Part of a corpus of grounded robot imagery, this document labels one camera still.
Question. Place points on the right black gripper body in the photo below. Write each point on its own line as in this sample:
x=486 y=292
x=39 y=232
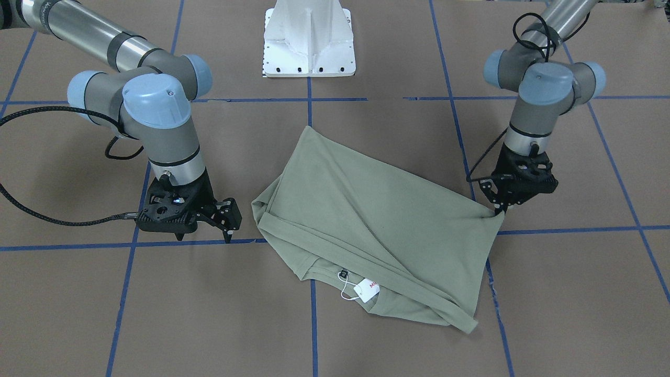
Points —
x=204 y=191

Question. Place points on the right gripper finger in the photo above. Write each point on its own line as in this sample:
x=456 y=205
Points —
x=180 y=234
x=224 y=215

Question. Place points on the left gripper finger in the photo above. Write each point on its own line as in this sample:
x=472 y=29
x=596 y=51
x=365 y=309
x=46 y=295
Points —
x=506 y=206
x=491 y=189

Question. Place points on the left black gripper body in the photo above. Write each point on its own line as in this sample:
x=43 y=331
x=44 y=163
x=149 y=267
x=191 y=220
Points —
x=501 y=193

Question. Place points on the olive green long-sleeve shirt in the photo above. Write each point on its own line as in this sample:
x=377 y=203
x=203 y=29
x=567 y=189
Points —
x=333 y=208

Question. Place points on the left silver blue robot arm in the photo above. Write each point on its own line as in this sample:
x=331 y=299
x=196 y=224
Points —
x=545 y=90

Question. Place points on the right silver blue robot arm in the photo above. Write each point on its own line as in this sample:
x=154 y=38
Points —
x=147 y=98

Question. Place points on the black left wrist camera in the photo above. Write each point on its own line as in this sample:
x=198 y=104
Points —
x=528 y=170

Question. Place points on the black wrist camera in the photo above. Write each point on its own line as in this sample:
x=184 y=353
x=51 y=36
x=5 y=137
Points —
x=159 y=212
x=528 y=170

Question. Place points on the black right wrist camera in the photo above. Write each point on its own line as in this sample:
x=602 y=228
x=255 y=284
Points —
x=159 y=212

